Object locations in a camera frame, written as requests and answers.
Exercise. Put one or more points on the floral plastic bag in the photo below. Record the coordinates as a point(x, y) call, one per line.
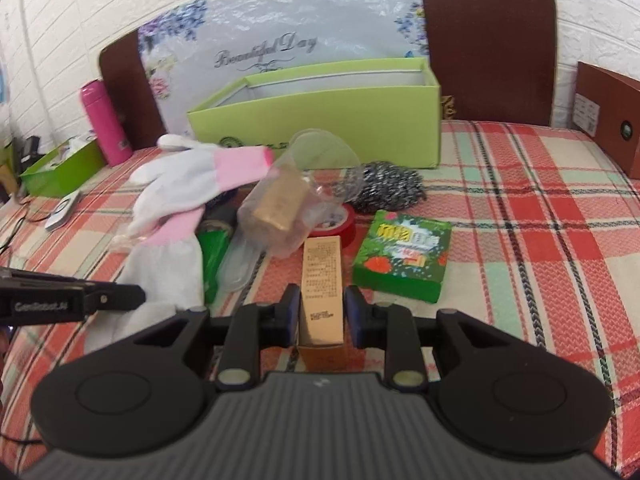
point(225, 30)

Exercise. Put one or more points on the clear plastic cup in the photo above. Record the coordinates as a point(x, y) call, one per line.
point(280, 242)

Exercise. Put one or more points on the small green tissue box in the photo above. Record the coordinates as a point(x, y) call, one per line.
point(65, 175)

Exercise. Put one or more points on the red tape roll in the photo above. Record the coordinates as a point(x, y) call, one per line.
point(345, 230)

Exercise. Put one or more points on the white and pink glove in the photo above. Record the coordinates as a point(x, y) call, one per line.
point(160, 265)
point(180, 180)

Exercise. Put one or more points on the brown wooden headboard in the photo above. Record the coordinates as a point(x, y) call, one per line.
point(480, 35)

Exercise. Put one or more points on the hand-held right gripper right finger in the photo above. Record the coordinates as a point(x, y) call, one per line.
point(352, 317)

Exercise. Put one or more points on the plaid bedsheet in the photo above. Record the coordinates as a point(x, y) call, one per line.
point(525, 240)

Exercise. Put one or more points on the steel wool scrubber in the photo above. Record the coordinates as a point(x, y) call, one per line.
point(390, 185)

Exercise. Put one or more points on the brown cardboard box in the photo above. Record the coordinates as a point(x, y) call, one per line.
point(610, 110)

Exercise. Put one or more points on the gold cylinder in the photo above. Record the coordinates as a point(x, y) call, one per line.
point(280, 200)

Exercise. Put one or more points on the green printed carton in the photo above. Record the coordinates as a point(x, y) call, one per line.
point(400, 260)

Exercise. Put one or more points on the light green cardboard box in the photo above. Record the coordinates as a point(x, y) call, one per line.
point(350, 125)

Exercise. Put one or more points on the green packet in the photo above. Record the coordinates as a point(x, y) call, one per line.
point(215, 260)

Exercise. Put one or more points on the pink thermos bottle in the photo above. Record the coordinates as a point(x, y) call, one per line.
point(107, 125)

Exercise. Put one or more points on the black device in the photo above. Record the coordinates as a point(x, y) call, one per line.
point(29, 150)

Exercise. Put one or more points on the white remote control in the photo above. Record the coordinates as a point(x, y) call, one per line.
point(62, 210)

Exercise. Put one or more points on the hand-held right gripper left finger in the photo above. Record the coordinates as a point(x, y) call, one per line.
point(291, 316)

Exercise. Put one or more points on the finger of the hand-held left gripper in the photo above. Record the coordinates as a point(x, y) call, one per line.
point(117, 297)

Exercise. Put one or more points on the slim gold box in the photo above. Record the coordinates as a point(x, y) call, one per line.
point(322, 280)

